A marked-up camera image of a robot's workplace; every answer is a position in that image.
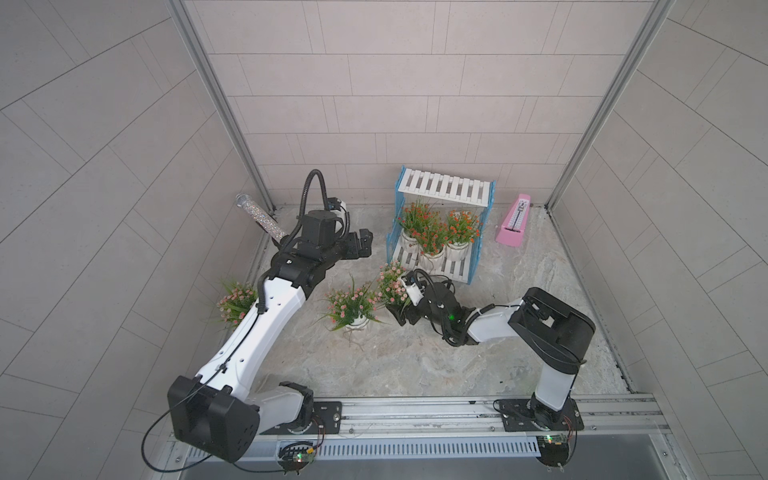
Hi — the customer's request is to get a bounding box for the circuit board with cables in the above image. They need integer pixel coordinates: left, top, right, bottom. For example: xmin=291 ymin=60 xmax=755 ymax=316
xmin=230 ymin=413 xmax=328 ymax=476
xmin=536 ymin=416 xmax=578 ymax=470

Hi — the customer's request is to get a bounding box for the pink flower pot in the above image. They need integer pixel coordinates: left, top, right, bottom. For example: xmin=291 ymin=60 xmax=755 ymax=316
xmin=216 ymin=281 xmax=258 ymax=327
xmin=323 ymin=282 xmax=381 ymax=331
xmin=375 ymin=261 xmax=410 ymax=308

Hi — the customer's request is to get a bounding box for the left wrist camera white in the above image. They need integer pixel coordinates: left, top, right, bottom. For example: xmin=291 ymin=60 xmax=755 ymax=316
xmin=327 ymin=197 xmax=349 ymax=226

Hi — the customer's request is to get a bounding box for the red flower pot back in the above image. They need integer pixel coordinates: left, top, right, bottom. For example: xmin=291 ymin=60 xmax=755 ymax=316
xmin=398 ymin=200 xmax=436 ymax=254

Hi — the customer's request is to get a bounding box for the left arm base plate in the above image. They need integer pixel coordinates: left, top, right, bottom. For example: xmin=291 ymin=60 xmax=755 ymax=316
xmin=262 ymin=401 xmax=343 ymax=435

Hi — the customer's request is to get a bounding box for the left circuit board with cables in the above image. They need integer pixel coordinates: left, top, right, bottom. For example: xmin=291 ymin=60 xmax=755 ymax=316
xmin=230 ymin=413 xmax=328 ymax=476

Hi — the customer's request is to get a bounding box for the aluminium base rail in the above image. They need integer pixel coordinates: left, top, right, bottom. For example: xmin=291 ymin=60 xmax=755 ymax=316
xmin=236 ymin=394 xmax=670 ymax=462

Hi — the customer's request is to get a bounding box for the glitter tube on black stand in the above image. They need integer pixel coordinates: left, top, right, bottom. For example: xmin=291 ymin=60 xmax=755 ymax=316
xmin=236 ymin=193 xmax=288 ymax=245

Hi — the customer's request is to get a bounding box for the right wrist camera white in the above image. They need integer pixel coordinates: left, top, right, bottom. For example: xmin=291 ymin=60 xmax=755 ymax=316
xmin=401 ymin=279 xmax=423 ymax=306

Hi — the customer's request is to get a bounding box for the red flower pot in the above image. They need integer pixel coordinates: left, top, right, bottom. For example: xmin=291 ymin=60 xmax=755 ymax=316
xmin=398 ymin=200 xmax=436 ymax=254
xmin=446 ymin=210 xmax=481 ymax=262
xmin=414 ymin=221 xmax=447 ymax=273

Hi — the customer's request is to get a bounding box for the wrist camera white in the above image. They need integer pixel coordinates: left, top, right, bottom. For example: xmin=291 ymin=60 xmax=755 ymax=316
xmin=401 ymin=279 xmax=423 ymax=306
xmin=327 ymin=197 xmax=349 ymax=226

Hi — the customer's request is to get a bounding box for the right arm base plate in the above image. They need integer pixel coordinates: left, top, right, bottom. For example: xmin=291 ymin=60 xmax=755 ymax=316
xmin=493 ymin=397 xmax=584 ymax=432

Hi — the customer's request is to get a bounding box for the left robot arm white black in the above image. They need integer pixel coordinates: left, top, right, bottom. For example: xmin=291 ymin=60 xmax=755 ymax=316
xmin=164 ymin=169 xmax=373 ymax=463

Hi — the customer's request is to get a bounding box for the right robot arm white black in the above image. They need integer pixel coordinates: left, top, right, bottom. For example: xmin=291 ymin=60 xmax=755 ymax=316
xmin=395 ymin=269 xmax=596 ymax=433

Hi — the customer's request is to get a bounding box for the right circuit board with cables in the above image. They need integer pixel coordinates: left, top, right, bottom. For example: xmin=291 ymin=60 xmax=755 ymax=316
xmin=536 ymin=416 xmax=578 ymax=470

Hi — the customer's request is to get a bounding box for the pink metronome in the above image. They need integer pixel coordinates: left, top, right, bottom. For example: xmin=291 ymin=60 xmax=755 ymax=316
xmin=495 ymin=194 xmax=531 ymax=247

